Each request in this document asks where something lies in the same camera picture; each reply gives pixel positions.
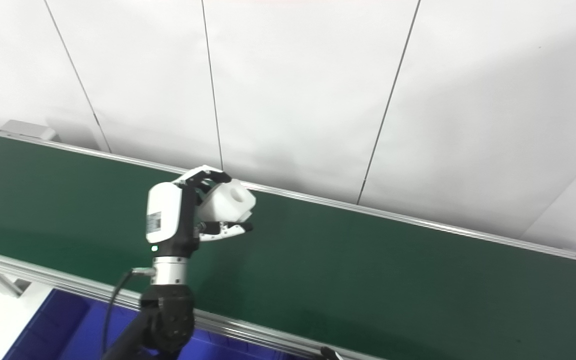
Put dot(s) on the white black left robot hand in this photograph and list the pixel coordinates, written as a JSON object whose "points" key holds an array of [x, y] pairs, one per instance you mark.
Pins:
{"points": [[165, 215]]}

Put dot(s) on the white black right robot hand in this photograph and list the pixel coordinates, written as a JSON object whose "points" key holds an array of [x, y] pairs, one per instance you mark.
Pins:
{"points": [[329, 355]]}

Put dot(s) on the white plastic part with holes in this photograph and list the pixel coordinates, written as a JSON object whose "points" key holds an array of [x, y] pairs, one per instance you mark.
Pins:
{"points": [[223, 205]]}

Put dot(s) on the blue plastic bin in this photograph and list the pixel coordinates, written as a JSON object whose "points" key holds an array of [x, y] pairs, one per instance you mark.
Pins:
{"points": [[58, 330]]}

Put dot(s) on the grey conveyor end housing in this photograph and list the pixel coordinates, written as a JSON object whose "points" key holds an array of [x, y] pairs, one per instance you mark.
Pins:
{"points": [[25, 130]]}

